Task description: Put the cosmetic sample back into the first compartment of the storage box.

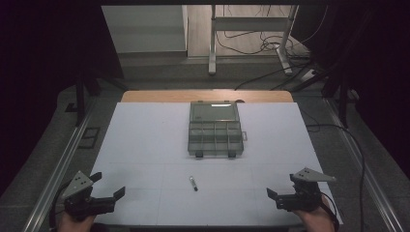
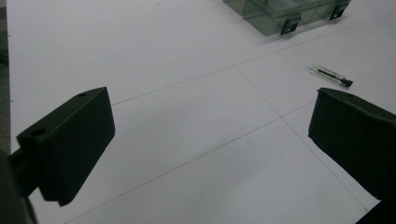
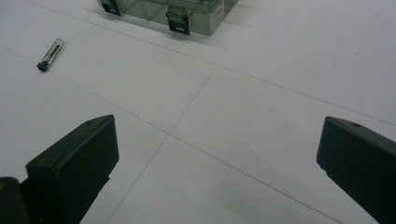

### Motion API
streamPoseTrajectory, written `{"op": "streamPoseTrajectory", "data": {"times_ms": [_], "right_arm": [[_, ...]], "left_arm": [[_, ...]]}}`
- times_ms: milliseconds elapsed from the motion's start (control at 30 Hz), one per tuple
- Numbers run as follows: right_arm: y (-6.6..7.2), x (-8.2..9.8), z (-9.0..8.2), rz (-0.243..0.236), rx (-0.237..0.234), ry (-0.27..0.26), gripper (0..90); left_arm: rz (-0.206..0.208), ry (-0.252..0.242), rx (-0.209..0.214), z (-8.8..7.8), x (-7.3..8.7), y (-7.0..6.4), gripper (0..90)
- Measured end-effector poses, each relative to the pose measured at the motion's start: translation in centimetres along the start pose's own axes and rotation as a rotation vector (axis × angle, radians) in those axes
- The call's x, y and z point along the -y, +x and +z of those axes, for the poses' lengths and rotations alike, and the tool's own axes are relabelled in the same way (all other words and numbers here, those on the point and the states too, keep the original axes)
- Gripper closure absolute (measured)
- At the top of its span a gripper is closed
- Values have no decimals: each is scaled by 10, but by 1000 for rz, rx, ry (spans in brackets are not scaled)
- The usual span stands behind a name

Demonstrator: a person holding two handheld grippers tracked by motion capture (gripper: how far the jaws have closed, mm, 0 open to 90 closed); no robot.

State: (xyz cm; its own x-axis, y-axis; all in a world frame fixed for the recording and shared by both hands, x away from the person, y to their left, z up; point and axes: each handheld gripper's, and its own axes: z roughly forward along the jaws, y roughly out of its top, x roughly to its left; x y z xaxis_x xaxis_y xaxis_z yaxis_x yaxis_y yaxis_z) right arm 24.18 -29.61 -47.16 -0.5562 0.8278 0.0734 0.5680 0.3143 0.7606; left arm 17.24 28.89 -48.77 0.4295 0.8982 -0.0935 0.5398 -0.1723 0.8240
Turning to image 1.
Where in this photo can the clear plastic compartment box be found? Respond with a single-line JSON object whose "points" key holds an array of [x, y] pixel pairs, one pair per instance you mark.
{"points": [[215, 130]]}

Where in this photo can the white metal desk frame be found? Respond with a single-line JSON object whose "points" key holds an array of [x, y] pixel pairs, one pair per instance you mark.
{"points": [[249, 24]]}

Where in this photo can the white power strip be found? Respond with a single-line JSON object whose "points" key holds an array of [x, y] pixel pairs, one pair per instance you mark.
{"points": [[307, 75]]}

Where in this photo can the person's right hand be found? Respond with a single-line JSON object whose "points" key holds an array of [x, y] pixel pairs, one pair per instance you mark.
{"points": [[314, 220]]}

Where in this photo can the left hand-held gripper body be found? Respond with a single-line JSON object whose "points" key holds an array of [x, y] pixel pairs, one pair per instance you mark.
{"points": [[82, 201]]}

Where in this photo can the aluminium rail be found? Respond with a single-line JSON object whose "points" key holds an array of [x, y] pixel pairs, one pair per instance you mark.
{"points": [[61, 170], [361, 167]]}

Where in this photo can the black marker pen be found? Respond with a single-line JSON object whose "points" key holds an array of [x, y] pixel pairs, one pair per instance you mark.
{"points": [[193, 183]]}

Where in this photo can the white cabinet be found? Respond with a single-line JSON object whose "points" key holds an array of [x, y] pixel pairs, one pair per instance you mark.
{"points": [[145, 29]]}

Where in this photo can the black floor plate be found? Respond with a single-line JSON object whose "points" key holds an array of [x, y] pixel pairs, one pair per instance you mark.
{"points": [[90, 137]]}

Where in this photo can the black metal stand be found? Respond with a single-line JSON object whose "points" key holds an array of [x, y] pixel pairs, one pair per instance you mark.
{"points": [[80, 100], [343, 96]]}

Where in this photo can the person's left hand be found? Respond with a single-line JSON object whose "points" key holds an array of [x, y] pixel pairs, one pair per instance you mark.
{"points": [[75, 224]]}

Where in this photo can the white foam board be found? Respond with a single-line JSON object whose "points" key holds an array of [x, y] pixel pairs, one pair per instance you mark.
{"points": [[145, 145]]}

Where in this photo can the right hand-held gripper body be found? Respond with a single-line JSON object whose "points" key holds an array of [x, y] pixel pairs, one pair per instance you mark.
{"points": [[304, 195]]}

